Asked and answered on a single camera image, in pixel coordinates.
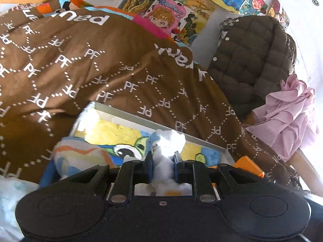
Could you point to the colourful patterned cloth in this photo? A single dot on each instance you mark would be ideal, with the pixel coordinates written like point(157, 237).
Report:
point(75, 2)

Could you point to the row of wall drawings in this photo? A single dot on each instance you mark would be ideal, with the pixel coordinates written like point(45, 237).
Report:
point(164, 17)

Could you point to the white cloth with blue print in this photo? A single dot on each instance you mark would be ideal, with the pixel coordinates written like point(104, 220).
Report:
point(15, 201)

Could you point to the orange elastic band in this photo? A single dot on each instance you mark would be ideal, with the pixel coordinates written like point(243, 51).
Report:
point(248, 169)

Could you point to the black white patterned cloth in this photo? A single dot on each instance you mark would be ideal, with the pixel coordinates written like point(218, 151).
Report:
point(224, 25)

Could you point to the dark puffer jacket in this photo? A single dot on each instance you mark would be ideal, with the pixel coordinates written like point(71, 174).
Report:
point(247, 63)

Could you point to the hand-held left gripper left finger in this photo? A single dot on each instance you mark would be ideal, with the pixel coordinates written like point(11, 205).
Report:
point(149, 167)

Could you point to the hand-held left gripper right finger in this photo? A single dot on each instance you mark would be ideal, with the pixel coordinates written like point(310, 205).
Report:
point(177, 167)

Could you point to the striped towel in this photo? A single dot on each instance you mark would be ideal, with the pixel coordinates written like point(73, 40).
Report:
point(80, 156)

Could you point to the grey tray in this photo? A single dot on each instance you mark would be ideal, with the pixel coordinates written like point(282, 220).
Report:
point(141, 123)

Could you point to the pink cloth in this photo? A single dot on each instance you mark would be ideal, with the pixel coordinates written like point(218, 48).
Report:
point(285, 121)

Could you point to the white quilted washcloth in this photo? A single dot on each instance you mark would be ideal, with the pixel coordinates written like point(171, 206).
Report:
point(164, 156)

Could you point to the brown printed blanket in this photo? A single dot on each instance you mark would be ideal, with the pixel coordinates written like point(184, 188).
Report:
point(101, 80)

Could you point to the wooden bed rail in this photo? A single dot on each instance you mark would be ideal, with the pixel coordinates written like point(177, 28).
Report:
point(302, 166)

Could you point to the round metal wall fitting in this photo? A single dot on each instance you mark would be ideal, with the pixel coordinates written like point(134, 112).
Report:
point(315, 2)

